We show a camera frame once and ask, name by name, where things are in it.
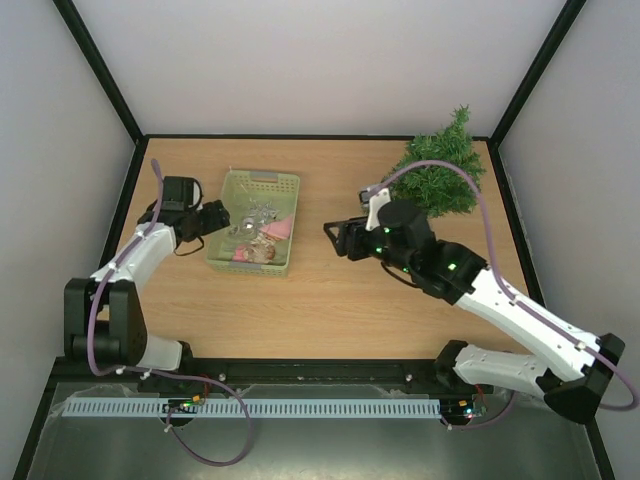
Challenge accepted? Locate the light green plastic basket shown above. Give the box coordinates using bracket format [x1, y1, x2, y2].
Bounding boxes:
[206, 169, 300, 277]

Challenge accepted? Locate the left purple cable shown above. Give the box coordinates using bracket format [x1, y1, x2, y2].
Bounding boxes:
[87, 158, 254, 467]

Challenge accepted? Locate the black aluminium frame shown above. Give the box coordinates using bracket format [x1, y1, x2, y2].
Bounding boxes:
[12, 0, 616, 480]

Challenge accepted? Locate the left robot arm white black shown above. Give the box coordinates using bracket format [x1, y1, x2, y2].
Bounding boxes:
[63, 176, 230, 371]

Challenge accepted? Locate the pink hat gnome ornament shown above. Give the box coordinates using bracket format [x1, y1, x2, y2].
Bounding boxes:
[247, 215, 294, 264]

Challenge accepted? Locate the silver star tree topper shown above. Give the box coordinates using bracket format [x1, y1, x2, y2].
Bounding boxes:
[248, 200, 280, 225]

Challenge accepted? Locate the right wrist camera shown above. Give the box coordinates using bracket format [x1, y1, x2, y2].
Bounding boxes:
[359, 185, 391, 231]

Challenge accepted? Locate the light blue slotted cable duct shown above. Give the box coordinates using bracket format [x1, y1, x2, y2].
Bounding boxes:
[62, 398, 441, 419]

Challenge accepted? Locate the pink heart ornament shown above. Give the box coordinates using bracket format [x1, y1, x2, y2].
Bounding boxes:
[232, 245, 254, 263]

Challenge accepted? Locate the small green christmas tree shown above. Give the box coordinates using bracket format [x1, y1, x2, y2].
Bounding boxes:
[390, 106, 485, 218]

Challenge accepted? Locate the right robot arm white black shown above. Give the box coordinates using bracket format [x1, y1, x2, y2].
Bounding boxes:
[323, 200, 625, 424]

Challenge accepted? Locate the silver disco ball ornament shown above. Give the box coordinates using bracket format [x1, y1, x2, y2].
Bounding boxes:
[240, 217, 256, 235]

